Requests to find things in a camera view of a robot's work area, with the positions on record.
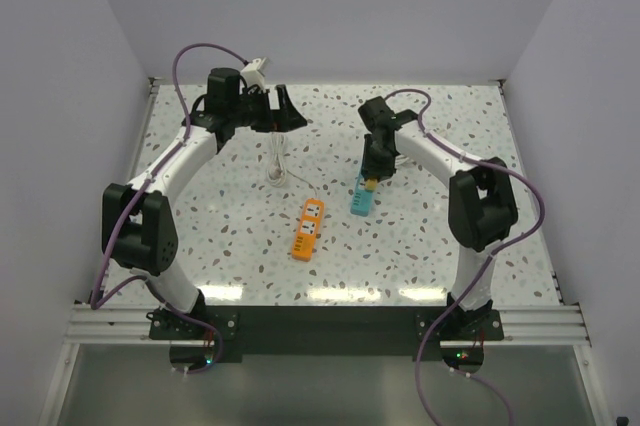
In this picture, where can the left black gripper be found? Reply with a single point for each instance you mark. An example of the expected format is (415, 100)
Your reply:
(275, 120)

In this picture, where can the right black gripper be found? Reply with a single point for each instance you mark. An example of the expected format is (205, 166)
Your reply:
(370, 171)

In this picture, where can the yellow plug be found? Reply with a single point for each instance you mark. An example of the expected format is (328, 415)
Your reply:
(371, 184)

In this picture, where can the blue power strip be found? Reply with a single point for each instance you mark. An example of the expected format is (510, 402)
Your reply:
(362, 200)

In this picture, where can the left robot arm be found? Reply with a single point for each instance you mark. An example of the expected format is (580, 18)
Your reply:
(138, 228)

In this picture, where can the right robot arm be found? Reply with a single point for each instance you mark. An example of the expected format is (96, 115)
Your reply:
(481, 209)

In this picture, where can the orange power strip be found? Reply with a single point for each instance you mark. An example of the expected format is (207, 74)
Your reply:
(307, 230)

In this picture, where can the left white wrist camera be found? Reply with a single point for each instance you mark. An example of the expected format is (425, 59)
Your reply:
(253, 72)

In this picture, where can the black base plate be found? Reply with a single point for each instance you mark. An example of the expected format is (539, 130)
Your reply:
(228, 334)

